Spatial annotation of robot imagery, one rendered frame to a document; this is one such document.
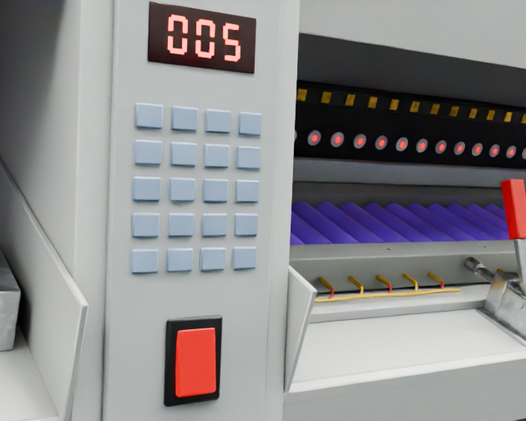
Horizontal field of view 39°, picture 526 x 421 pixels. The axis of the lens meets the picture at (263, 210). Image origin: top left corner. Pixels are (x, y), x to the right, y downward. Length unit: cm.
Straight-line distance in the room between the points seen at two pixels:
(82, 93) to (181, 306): 9
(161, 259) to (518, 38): 24
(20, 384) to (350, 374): 15
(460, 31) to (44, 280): 24
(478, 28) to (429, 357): 17
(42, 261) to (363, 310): 18
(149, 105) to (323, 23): 10
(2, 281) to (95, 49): 10
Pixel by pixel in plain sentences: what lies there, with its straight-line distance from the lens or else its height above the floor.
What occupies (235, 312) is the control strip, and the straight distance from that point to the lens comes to 31.
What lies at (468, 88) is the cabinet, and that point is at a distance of 69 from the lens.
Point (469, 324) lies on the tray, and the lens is 45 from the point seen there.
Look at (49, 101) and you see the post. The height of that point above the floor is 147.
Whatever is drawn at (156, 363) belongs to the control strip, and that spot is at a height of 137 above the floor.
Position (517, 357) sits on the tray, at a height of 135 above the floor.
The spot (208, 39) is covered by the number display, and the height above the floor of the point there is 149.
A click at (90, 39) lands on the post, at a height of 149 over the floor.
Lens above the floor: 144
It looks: 3 degrees down
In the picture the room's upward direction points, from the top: 2 degrees clockwise
